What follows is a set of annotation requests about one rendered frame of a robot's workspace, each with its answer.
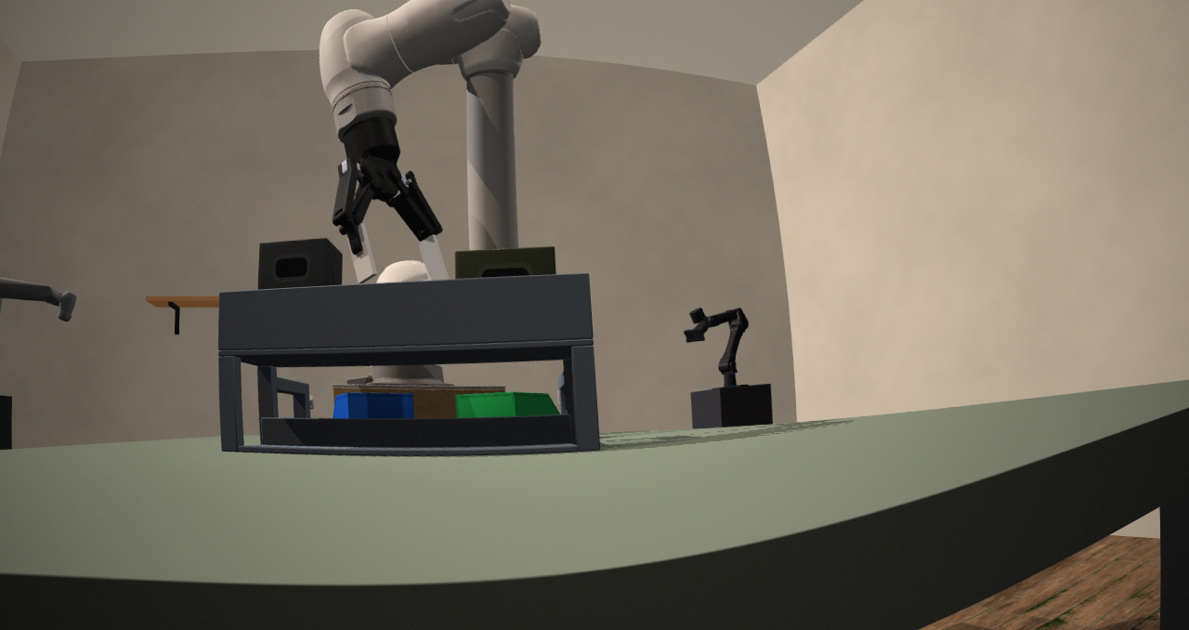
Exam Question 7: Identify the blue bin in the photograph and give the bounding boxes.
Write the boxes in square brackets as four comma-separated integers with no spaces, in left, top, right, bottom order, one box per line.
[333,393,414,418]

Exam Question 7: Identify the olive green case with orange latches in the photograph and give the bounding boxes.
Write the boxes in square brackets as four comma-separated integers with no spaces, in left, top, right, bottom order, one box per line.
[455,246,556,279]

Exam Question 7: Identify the green bin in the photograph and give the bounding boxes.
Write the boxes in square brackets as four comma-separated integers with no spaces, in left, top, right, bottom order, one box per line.
[455,392,560,418]

